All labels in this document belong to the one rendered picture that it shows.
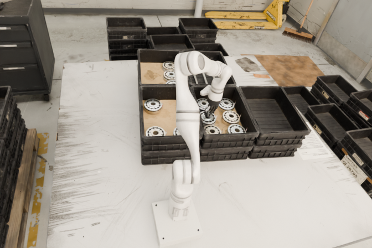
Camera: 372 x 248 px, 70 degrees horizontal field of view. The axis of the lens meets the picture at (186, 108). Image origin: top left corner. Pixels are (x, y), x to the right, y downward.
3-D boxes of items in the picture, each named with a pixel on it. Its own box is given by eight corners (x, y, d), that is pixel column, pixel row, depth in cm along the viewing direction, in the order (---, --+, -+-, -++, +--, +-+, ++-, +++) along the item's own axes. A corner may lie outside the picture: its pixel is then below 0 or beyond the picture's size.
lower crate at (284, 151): (295, 158, 156) (303, 145, 148) (247, 160, 150) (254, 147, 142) (269, 111, 184) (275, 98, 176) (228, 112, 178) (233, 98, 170)
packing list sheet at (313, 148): (335, 156, 161) (336, 155, 161) (304, 162, 155) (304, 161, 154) (304, 118, 184) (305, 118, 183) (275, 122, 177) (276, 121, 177)
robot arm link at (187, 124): (202, 113, 99) (177, 112, 98) (202, 186, 97) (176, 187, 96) (197, 114, 108) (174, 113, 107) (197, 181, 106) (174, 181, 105)
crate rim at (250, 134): (259, 137, 136) (261, 134, 134) (203, 139, 130) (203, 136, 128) (236, 88, 164) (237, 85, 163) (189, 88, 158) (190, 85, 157)
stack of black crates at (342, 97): (348, 123, 273) (367, 99, 250) (325, 127, 264) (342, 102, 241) (324, 98, 300) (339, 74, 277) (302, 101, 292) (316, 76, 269)
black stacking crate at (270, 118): (302, 146, 149) (311, 132, 141) (253, 148, 143) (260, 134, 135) (274, 99, 177) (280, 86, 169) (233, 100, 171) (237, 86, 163)
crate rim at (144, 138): (202, 139, 130) (203, 136, 128) (141, 141, 124) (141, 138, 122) (189, 88, 158) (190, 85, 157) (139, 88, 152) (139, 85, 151)
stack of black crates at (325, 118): (344, 161, 234) (367, 135, 211) (316, 166, 226) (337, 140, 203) (317, 128, 261) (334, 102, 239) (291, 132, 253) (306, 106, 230)
